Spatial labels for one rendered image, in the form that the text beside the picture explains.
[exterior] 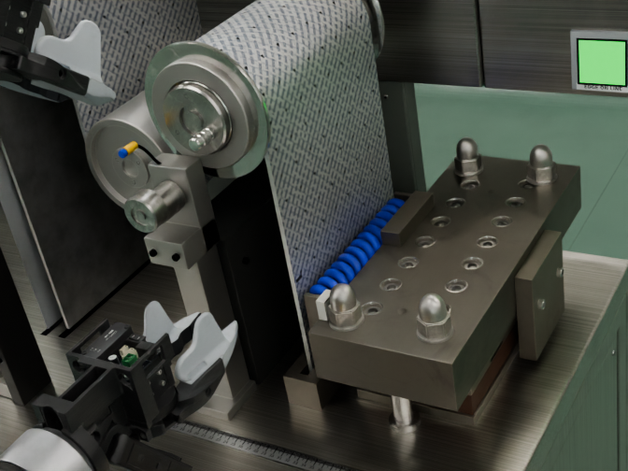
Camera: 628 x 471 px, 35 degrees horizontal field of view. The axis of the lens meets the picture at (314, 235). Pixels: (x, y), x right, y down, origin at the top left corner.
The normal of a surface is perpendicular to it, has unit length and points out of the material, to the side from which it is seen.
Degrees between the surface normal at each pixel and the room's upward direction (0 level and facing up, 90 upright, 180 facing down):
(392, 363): 90
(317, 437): 0
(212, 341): 90
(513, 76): 90
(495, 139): 0
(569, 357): 0
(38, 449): 18
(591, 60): 90
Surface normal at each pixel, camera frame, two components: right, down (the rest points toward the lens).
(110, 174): -0.49, 0.51
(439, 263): -0.16, -0.84
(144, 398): 0.86, 0.14
